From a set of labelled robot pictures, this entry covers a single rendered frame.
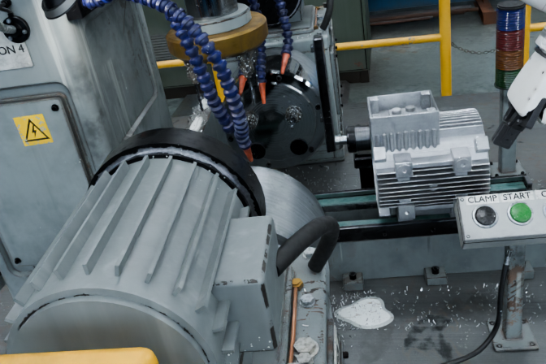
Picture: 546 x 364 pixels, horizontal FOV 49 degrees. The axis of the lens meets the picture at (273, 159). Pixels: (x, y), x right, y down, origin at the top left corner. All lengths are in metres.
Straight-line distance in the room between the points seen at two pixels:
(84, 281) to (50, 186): 0.66
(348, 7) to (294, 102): 2.86
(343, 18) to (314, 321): 3.64
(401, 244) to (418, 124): 0.25
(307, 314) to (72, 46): 0.55
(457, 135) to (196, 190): 0.68
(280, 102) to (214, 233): 0.86
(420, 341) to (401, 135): 0.36
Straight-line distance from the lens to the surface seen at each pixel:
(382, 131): 1.09
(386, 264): 1.22
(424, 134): 1.10
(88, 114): 1.00
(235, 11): 1.05
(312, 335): 0.62
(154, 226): 0.48
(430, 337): 1.12
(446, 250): 1.21
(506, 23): 1.40
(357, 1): 4.15
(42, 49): 0.99
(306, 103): 1.34
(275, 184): 0.89
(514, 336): 1.12
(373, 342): 1.12
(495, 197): 0.95
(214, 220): 0.52
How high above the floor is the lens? 1.60
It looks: 27 degrees down
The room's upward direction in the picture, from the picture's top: 10 degrees counter-clockwise
